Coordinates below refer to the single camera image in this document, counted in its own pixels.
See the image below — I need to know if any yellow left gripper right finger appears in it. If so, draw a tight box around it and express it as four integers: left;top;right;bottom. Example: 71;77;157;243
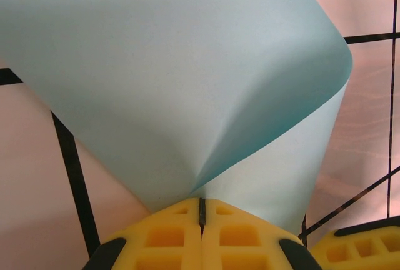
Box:
201;197;320;270

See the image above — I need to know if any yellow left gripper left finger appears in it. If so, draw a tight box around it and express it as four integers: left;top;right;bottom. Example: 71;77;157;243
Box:
83;197;203;270

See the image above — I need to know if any light blue paper sheet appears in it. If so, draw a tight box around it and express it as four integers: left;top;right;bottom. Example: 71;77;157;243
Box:
0;0;354;233

